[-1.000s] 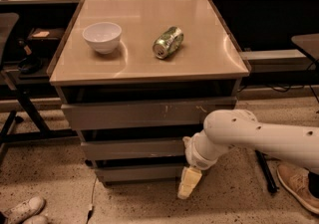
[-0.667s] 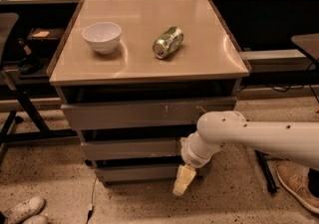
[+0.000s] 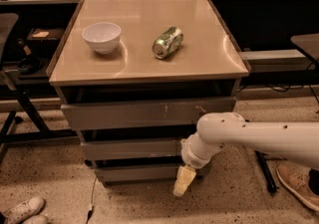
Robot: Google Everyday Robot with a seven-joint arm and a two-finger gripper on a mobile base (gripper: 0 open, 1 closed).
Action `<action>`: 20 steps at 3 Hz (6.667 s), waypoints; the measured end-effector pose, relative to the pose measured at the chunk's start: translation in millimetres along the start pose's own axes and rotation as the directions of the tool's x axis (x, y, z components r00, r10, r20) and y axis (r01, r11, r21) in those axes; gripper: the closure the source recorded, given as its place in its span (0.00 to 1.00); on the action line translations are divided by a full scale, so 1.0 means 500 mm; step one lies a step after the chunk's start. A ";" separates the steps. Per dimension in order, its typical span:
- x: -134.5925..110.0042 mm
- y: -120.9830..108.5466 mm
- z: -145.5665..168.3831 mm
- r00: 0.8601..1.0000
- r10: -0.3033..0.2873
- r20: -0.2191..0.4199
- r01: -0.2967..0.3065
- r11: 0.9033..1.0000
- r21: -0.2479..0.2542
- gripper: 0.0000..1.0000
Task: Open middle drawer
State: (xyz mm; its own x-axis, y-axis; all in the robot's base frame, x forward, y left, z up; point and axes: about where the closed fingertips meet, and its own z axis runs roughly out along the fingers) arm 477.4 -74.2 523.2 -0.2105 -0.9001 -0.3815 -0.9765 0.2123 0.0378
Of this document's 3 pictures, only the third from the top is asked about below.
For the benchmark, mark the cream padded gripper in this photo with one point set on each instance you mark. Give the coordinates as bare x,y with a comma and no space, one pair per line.
195,157

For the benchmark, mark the grey drawer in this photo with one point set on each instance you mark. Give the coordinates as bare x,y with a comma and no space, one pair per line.
132,148
143,113
137,173

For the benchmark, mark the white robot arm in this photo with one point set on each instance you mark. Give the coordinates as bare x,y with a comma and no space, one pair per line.
295,141

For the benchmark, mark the grey bottom drawer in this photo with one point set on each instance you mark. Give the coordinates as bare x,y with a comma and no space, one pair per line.
137,173

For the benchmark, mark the grey top drawer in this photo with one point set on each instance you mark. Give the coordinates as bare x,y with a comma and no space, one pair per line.
143,113

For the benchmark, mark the grey drawer cabinet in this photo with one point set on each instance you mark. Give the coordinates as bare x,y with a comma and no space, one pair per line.
205,65

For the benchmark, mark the black table leg bar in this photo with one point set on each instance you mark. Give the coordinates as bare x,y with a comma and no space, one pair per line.
270,183

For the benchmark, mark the tan sneaker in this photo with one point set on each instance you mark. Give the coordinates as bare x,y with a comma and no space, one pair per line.
303,186

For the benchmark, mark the green soda can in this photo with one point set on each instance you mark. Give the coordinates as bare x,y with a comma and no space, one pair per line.
167,43

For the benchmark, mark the white shoe lower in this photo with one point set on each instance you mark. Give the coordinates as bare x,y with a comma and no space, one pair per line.
37,219

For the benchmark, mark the white shoe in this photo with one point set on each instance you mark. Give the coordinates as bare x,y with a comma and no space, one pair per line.
24,210
37,219

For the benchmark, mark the white shoe upper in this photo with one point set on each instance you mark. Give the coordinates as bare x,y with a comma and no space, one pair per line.
24,210

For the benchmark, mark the white ceramic bowl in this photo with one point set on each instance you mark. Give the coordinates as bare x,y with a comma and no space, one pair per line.
102,37

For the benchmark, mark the dark side table top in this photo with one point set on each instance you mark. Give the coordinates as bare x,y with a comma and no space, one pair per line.
308,45

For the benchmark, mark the black headphones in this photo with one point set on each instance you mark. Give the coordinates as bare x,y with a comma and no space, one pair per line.
31,63

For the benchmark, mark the dark box on shelf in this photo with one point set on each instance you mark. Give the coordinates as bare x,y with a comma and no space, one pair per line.
45,37

